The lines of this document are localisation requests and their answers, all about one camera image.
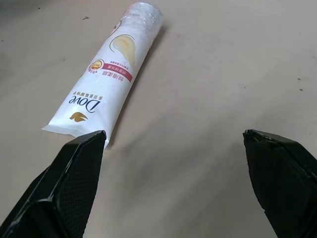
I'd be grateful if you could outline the white Dove tube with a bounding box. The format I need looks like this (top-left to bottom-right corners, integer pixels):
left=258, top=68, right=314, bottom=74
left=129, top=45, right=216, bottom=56
left=41, top=1, right=164, bottom=150

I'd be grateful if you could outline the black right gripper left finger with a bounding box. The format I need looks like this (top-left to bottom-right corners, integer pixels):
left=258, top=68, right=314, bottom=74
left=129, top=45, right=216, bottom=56
left=0, top=130, right=107, bottom=238

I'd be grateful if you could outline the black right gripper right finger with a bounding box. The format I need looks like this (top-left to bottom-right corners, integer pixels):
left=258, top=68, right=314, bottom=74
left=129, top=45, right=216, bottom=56
left=242, top=129, right=317, bottom=238

